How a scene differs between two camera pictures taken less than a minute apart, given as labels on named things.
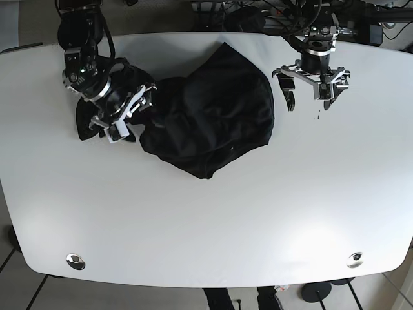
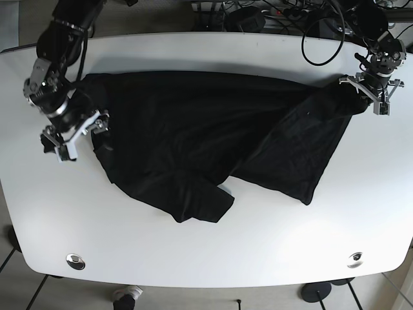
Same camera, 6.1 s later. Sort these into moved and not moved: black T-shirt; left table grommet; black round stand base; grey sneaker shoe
Moved: black T-shirt; grey sneaker shoe
Not moved: left table grommet; black round stand base
